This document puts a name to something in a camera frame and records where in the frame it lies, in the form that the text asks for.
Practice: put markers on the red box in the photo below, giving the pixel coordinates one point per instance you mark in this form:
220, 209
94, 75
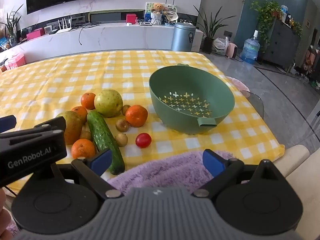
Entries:
131, 19

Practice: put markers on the glass side table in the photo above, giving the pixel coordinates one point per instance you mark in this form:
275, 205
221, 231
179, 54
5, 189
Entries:
253, 102

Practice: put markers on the white marble television cabinet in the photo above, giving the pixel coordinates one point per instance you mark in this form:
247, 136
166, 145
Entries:
120, 37

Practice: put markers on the bottles on dresser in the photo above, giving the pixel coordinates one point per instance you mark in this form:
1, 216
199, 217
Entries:
285, 13

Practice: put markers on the red cherry tomato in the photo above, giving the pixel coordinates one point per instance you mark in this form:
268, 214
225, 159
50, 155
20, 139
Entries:
143, 140

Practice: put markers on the green cucumber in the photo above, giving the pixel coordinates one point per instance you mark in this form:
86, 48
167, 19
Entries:
102, 135

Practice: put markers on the silver pedal trash can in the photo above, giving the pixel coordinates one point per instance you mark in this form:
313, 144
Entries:
183, 38

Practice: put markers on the pink small appliance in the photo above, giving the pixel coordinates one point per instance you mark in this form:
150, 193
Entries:
233, 51

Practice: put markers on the person's left hand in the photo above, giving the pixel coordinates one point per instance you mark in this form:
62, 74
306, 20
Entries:
3, 226

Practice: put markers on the purple fluffy blanket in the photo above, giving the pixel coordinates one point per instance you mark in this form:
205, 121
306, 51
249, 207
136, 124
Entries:
162, 172

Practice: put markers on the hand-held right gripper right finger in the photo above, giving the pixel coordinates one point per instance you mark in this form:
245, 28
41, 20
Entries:
212, 162

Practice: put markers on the green picture panel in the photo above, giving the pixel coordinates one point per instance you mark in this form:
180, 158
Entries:
149, 11

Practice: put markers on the grey dresser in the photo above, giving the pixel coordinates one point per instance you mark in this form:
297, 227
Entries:
281, 45

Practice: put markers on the blue water jug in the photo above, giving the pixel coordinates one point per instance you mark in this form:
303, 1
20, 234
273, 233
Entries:
250, 48

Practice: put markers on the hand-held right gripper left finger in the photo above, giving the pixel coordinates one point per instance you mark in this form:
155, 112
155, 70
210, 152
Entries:
101, 161

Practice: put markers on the small potted plant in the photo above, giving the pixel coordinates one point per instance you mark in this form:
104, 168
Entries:
11, 27

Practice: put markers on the cream padded furniture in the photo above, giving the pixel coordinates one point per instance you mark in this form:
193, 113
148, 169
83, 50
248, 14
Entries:
297, 165

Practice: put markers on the yellow-green pear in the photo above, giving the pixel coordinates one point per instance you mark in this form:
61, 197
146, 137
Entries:
108, 103

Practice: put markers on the tall potted plant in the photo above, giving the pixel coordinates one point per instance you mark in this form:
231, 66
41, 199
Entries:
208, 30

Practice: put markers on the green-yellow mango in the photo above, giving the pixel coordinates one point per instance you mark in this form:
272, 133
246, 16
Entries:
72, 130

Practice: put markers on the orange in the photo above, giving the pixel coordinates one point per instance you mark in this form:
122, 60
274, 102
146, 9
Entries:
136, 115
80, 111
88, 100
83, 148

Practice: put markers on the white router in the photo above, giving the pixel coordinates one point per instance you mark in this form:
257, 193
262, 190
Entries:
63, 28

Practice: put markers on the small brown fruit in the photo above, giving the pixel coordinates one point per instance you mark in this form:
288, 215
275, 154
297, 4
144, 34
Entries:
122, 125
125, 109
121, 139

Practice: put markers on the stack of pink boxes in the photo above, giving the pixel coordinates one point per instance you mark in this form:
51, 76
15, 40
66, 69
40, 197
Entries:
15, 60

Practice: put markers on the white patterned hat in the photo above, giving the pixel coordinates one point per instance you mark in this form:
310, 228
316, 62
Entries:
171, 16

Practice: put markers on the white plastic bag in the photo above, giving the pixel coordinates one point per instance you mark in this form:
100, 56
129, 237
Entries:
220, 47

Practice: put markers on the trailing green plant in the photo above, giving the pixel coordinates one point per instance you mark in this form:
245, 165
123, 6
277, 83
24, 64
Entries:
265, 12

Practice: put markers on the brown teddy bear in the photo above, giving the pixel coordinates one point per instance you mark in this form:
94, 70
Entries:
157, 8

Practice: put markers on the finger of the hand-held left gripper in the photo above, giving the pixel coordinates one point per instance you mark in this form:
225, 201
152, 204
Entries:
7, 123
53, 124

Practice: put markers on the green colander bowl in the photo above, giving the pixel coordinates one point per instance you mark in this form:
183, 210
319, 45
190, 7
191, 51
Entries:
190, 85

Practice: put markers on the yellow checked tablecloth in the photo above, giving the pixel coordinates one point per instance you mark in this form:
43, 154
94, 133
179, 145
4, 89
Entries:
75, 75

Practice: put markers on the pink box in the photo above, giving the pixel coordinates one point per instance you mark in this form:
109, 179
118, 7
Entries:
35, 34

